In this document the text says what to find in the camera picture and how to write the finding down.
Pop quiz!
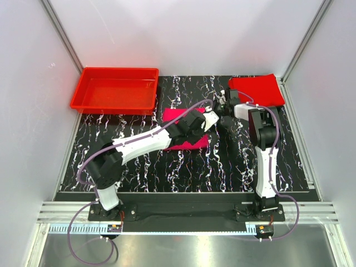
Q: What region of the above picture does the pink t shirt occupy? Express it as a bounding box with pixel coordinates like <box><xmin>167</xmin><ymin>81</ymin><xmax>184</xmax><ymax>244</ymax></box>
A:
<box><xmin>162</xmin><ymin>107</ymin><xmax>211</xmax><ymax>151</ymax></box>

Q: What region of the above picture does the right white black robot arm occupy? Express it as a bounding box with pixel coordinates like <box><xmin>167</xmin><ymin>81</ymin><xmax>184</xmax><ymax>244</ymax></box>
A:
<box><xmin>214</xmin><ymin>88</ymin><xmax>281</xmax><ymax>219</ymax></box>

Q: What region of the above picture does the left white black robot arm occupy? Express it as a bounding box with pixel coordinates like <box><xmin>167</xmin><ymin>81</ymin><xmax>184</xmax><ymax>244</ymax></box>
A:
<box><xmin>83</xmin><ymin>109</ymin><xmax>219</xmax><ymax>211</ymax></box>

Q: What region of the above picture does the folded red t shirt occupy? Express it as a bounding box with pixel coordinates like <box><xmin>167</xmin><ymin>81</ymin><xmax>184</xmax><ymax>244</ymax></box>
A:
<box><xmin>228</xmin><ymin>74</ymin><xmax>285</xmax><ymax>107</ymax></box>

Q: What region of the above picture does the black marble pattern mat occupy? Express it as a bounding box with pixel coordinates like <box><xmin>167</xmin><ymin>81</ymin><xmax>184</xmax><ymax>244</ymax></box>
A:
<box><xmin>55</xmin><ymin>76</ymin><xmax>319</xmax><ymax>201</ymax></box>

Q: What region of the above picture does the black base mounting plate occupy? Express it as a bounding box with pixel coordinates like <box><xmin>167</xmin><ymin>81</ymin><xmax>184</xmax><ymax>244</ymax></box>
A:
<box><xmin>88</xmin><ymin>192</ymin><xmax>285</xmax><ymax>233</ymax></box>

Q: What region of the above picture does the red plastic bin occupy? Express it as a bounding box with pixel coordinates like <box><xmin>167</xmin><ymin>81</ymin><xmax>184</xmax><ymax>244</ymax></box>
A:
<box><xmin>70</xmin><ymin>67</ymin><xmax>159</xmax><ymax>116</ymax></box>

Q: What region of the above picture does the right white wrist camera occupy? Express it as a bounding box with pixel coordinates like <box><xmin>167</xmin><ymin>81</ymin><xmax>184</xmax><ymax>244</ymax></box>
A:
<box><xmin>217</xmin><ymin>90</ymin><xmax>226</xmax><ymax>105</ymax></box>

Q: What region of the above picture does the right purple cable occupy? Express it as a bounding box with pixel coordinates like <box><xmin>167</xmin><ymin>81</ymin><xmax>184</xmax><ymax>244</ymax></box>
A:
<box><xmin>230</xmin><ymin>90</ymin><xmax>300</xmax><ymax>241</ymax></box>

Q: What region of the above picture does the purple cable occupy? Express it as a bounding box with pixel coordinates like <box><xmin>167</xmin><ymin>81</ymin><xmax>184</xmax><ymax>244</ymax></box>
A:
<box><xmin>230</xmin><ymin>90</ymin><xmax>300</xmax><ymax>241</ymax></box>
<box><xmin>68</xmin><ymin>99</ymin><xmax>215</xmax><ymax>264</ymax></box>

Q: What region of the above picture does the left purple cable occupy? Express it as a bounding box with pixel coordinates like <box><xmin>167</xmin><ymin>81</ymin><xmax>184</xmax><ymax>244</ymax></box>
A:
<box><xmin>68</xmin><ymin>99</ymin><xmax>215</xmax><ymax>264</ymax></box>

